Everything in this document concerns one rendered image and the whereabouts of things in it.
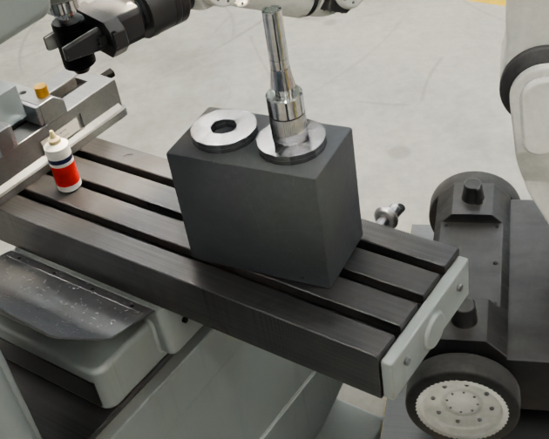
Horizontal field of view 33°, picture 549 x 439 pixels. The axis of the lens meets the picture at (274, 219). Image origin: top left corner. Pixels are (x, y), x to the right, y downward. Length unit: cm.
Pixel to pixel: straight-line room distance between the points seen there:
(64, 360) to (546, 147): 82
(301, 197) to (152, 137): 231
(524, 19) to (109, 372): 81
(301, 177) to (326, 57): 263
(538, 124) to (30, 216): 81
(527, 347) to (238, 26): 268
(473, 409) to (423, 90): 195
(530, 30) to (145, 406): 82
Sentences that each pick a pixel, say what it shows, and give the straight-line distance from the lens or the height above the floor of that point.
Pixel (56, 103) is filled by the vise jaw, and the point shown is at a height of 105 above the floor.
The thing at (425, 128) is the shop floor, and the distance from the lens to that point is 325.
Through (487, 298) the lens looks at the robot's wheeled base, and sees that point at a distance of 174.
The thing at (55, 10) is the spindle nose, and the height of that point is 129.
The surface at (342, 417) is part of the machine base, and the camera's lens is 207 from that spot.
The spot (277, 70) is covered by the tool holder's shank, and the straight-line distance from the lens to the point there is 112.
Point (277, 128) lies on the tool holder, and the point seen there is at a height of 118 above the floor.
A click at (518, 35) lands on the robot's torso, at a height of 110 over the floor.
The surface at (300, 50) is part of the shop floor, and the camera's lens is 382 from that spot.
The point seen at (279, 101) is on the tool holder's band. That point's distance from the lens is 113.
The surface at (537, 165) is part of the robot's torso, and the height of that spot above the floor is 88.
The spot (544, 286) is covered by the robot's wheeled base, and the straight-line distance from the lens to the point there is 180.
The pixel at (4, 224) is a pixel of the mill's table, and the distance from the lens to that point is 158.
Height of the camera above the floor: 180
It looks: 38 degrees down
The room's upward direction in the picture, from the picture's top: 10 degrees counter-clockwise
